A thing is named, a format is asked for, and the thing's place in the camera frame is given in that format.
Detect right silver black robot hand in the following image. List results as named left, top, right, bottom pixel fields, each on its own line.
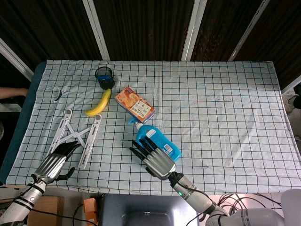
left=129, top=136, right=177, bottom=181

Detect yellow banana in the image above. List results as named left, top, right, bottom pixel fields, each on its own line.
left=85, top=89, right=112, bottom=117

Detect blue pump bottle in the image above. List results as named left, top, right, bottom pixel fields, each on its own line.
left=128, top=118, right=182, bottom=162

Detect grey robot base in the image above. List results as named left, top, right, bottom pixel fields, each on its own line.
left=98, top=193, right=200, bottom=226

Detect checkered white tablecloth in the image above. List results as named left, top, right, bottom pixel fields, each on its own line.
left=5, top=59, right=301, bottom=196

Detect white sneaker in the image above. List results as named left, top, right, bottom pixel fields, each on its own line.
left=282, top=88, right=301, bottom=113

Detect brown cardboard box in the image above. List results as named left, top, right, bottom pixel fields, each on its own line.
left=0, top=196, right=65, bottom=226

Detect person's bare forearm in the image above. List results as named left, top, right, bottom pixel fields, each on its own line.
left=0, top=87, right=29, bottom=99

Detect black cable bundle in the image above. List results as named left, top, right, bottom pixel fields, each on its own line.
left=217, top=193, right=282, bottom=216

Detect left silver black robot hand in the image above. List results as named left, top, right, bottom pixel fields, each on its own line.
left=32, top=141, right=82, bottom=185

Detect orange cookie box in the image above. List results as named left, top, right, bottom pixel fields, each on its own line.
left=114, top=87, right=156, bottom=125

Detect white folding laptop stand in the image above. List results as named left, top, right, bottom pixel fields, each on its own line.
left=46, top=109, right=102, bottom=170

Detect black mesh pen cup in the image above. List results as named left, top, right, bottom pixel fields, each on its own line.
left=95, top=66, right=116, bottom=90

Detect small orange box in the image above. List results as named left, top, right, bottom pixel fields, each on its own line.
left=83, top=198, right=99, bottom=226

